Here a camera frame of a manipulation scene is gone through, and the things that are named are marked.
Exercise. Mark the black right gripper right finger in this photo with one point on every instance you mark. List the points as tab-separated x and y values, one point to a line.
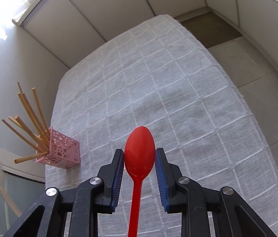
231	214

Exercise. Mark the grey checked tablecloth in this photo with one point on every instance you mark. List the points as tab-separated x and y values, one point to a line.
159	75

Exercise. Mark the red plastic spoon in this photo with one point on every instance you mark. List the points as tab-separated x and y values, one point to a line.
139	160

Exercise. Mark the pink perforated utensil basket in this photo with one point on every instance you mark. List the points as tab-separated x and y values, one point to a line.
64	151

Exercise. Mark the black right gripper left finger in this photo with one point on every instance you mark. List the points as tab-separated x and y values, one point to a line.
74	211

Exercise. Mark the wooden chopstick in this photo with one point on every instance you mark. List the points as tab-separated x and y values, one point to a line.
27	158
30	108
31	115
42	144
19	122
45	126
40	150

